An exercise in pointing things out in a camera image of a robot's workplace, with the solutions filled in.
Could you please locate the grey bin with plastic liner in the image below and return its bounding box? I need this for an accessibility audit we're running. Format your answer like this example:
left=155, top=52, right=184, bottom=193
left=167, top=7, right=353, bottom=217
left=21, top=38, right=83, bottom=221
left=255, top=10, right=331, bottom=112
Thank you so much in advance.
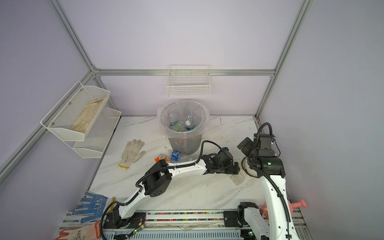
left=157, top=100, right=210, bottom=155

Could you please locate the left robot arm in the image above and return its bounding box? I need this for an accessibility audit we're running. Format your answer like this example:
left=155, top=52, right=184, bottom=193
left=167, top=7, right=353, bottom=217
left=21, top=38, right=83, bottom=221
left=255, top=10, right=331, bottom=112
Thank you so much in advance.
left=100, top=140, right=240, bottom=240

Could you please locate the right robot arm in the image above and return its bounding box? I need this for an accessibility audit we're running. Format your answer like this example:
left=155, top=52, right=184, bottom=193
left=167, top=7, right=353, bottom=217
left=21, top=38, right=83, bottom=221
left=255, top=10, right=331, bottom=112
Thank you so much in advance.
left=238, top=123, right=299, bottom=240

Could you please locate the green soda bottle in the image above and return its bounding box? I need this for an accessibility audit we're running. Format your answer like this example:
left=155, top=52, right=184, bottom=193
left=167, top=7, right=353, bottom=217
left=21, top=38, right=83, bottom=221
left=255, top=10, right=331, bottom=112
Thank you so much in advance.
left=171, top=122, right=187, bottom=133

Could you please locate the orange label bottle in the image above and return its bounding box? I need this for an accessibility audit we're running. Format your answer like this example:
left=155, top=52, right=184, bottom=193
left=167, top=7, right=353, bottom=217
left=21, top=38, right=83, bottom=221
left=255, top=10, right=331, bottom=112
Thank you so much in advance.
left=155, top=154, right=169, bottom=163

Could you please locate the white work glove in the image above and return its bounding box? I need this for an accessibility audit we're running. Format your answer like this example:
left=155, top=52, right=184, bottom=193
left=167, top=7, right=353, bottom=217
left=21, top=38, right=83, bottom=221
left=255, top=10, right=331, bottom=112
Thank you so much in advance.
left=118, top=139, right=146, bottom=169

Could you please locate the clear bottle green cap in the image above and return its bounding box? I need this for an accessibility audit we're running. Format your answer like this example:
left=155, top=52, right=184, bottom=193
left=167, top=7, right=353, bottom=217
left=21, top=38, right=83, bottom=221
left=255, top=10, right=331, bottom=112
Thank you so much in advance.
left=228, top=173, right=245, bottom=186

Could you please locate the blue label bottle top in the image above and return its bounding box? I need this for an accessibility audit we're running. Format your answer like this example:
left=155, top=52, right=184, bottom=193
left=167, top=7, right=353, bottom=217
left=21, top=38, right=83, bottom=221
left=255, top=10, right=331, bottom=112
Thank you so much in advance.
left=167, top=150, right=191, bottom=163

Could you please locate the pink watering can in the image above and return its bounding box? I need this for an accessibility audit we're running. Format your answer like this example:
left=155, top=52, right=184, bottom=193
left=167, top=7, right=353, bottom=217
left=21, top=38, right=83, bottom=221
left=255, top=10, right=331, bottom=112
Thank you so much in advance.
left=261, top=199, right=308, bottom=218

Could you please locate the potted green plant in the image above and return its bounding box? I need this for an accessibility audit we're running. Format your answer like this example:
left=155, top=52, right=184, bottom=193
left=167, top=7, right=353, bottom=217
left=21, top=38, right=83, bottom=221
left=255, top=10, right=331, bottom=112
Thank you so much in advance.
left=241, top=157, right=258, bottom=179

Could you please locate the blue dotted glove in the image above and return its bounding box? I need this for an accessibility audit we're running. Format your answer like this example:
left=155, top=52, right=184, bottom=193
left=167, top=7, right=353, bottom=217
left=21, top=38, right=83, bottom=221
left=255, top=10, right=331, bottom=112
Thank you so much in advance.
left=72, top=191, right=112, bottom=224

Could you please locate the white wire wall basket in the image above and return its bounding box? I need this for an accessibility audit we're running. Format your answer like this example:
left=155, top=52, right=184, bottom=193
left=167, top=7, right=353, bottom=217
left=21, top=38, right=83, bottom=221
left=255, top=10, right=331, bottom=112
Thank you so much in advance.
left=166, top=65, right=211, bottom=97

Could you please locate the blue label bottle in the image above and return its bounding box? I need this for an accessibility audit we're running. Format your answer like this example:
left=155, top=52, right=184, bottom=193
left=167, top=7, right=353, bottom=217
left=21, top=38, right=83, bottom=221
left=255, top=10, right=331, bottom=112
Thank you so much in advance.
left=168, top=113, right=179, bottom=126
left=167, top=150, right=191, bottom=163

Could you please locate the white mesh two-tier shelf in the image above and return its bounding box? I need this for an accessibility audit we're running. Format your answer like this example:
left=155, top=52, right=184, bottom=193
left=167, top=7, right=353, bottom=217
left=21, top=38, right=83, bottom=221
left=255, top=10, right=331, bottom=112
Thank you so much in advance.
left=41, top=82, right=121, bottom=159

